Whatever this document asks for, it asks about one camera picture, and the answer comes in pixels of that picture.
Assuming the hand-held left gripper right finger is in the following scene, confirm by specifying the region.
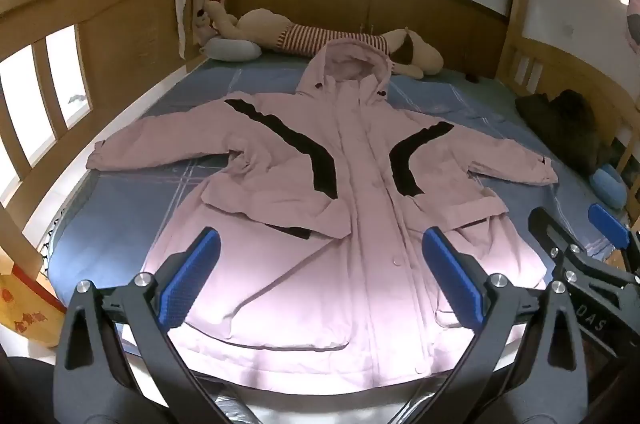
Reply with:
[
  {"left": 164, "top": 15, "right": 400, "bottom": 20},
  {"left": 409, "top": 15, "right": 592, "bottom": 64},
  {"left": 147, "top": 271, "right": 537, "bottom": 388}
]
[{"left": 395, "top": 227, "right": 584, "bottom": 424}]

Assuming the small beige plush dog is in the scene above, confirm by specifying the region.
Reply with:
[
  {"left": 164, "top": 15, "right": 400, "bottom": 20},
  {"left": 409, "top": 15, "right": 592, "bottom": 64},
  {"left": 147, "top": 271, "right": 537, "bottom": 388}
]
[{"left": 194, "top": 10, "right": 221, "bottom": 46}]

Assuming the dark clothes pile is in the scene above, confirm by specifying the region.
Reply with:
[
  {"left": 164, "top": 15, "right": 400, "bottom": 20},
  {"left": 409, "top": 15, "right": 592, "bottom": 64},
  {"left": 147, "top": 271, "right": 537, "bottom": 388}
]
[{"left": 515, "top": 89, "right": 613, "bottom": 177}]

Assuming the wooden bed frame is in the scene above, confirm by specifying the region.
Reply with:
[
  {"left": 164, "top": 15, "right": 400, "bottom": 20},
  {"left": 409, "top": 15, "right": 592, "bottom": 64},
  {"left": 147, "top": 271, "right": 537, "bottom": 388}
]
[{"left": 0, "top": 0, "right": 640, "bottom": 255}]

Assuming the yellow red paper bag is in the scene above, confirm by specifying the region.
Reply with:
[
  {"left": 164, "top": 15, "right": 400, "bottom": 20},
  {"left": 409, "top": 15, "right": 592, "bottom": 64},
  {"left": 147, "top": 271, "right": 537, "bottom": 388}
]
[{"left": 0, "top": 249, "right": 67, "bottom": 349}]

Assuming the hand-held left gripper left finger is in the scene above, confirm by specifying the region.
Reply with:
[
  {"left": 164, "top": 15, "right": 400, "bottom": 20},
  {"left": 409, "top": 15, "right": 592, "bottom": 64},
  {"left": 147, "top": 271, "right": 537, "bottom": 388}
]
[{"left": 54, "top": 227, "right": 251, "bottom": 424}]

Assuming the large beige striped plush toy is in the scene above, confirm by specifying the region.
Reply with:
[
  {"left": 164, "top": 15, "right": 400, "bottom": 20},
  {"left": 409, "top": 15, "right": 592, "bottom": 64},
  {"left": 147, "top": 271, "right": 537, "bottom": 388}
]
[{"left": 204, "top": 0, "right": 445, "bottom": 80}]

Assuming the grey neck pillow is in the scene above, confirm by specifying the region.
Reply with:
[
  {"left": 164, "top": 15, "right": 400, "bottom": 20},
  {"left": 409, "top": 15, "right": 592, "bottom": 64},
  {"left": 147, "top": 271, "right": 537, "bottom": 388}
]
[{"left": 206, "top": 37, "right": 263, "bottom": 64}]

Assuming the blue round pillow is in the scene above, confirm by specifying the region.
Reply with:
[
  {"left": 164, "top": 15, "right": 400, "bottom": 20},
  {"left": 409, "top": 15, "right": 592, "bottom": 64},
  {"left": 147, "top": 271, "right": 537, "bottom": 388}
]
[{"left": 590, "top": 164, "right": 627, "bottom": 211}]

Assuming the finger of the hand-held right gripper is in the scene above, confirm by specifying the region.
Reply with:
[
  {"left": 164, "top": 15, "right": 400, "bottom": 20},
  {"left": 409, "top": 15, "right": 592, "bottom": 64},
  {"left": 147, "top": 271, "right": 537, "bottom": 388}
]
[
  {"left": 528, "top": 206, "right": 608, "bottom": 287},
  {"left": 588, "top": 203, "right": 640, "bottom": 256}
]

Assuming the white hanging cloth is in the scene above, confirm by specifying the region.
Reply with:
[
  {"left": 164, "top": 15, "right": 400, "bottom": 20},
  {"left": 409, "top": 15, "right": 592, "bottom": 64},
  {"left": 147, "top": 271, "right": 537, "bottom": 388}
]
[{"left": 171, "top": 0, "right": 207, "bottom": 60}]

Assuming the pink hooded jacket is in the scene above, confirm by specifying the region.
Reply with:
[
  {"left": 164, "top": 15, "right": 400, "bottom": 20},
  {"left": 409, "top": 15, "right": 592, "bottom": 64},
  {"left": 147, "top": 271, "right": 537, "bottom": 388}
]
[{"left": 86, "top": 38, "right": 560, "bottom": 392}]

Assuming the blue plaid bed sheet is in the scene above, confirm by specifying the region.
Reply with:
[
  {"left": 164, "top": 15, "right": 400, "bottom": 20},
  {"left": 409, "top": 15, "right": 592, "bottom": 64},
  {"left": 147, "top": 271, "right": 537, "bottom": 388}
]
[{"left": 42, "top": 49, "right": 632, "bottom": 305}]

